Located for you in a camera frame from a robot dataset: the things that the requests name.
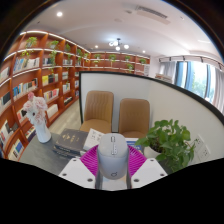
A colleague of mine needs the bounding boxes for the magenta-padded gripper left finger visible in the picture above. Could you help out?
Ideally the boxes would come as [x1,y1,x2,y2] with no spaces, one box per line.
[58,144,101,191]

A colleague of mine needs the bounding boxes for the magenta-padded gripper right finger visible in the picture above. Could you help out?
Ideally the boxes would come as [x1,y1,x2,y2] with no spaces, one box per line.
[127,144,169,190]

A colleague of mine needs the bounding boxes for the white computer mouse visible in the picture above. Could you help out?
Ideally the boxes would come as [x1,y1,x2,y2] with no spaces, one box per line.
[96,132,130,181]

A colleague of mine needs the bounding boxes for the thick dark hardcover book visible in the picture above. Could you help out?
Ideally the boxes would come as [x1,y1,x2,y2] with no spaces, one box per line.
[52,146,81,160]
[53,128,89,156]

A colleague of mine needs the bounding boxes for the thick white book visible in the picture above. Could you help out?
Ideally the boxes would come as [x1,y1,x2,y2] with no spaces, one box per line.
[82,128,106,152]

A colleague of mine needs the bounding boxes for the green plant in white pot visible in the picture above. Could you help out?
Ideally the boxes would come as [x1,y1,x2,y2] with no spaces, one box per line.
[134,118,198,174]

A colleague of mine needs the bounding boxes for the tan leather chair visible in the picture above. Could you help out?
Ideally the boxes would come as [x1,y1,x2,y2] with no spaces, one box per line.
[79,90,115,134]
[118,98,151,139]

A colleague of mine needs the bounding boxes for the pink and white flowers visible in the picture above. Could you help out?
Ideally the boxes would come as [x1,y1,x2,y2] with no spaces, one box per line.
[22,91,49,126]

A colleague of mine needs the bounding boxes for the orange wooden bookshelf unit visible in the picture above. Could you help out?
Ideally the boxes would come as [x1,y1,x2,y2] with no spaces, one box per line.
[0,29,151,161]

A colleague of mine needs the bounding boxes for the window with curtains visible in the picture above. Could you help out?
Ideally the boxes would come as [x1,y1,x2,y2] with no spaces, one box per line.
[158,56,224,114]

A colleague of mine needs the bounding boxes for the cluster of ceiling lights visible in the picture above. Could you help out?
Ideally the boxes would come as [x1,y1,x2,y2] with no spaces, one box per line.
[108,37,130,52]

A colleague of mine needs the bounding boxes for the ceiling air vent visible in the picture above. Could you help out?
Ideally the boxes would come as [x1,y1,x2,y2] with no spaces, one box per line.
[134,4,171,25]

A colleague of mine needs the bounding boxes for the white wall socket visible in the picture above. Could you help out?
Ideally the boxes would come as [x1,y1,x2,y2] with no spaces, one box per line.
[194,134,206,153]
[198,144,212,163]

